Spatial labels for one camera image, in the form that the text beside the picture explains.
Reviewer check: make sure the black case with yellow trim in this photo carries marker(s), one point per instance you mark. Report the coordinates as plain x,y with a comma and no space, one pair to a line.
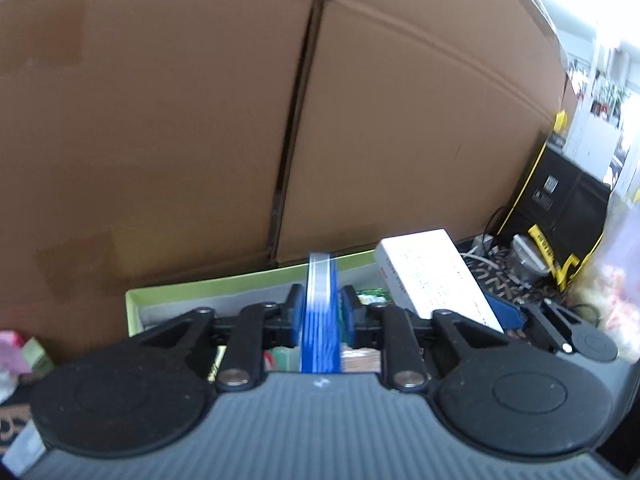
565,195

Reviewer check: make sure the white and orange box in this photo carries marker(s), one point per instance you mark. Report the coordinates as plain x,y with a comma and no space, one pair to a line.
430,275

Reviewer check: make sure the light green box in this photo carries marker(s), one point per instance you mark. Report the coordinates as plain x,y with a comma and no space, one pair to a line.
200,295

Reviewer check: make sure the white cabinet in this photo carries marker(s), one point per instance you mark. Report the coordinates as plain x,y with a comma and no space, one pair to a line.
595,130

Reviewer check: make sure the black patterned mat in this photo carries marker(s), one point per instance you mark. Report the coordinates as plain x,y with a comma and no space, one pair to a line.
10,420

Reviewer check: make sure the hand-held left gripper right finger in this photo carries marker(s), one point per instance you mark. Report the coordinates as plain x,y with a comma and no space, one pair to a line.
350,312

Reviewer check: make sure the blue and white box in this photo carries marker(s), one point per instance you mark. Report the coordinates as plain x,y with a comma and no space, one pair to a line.
321,320

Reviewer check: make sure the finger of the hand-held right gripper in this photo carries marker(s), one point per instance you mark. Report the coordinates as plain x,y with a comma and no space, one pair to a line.
502,312

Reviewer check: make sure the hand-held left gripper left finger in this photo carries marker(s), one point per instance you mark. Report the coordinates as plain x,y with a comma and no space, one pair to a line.
295,312

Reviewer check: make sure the clear plastic bag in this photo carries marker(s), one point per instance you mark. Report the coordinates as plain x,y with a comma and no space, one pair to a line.
617,270

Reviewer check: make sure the plain large cardboard box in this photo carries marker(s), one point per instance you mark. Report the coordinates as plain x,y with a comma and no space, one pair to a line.
425,110

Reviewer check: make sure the large cardboard box with label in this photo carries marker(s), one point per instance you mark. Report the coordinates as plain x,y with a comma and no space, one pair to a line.
150,135

